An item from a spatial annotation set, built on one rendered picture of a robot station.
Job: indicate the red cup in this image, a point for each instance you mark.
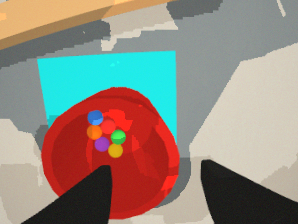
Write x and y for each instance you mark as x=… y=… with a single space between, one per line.
x=145 y=172

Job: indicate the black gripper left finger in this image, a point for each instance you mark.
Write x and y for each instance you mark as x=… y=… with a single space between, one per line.
x=87 y=202

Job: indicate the green marble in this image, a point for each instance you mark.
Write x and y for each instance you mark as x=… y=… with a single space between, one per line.
x=118 y=137

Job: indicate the purple marble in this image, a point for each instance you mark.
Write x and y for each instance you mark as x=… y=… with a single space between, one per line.
x=102 y=144

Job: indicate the red marble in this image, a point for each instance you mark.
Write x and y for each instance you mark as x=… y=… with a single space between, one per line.
x=108 y=126

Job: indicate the blue marble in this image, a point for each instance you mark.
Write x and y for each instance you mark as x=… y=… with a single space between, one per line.
x=95 y=117

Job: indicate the orange marble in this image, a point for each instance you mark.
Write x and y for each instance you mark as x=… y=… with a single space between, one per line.
x=94 y=131

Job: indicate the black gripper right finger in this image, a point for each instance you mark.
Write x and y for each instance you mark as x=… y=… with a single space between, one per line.
x=234 y=199

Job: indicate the yellow marble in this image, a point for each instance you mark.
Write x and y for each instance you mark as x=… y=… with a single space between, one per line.
x=115 y=150

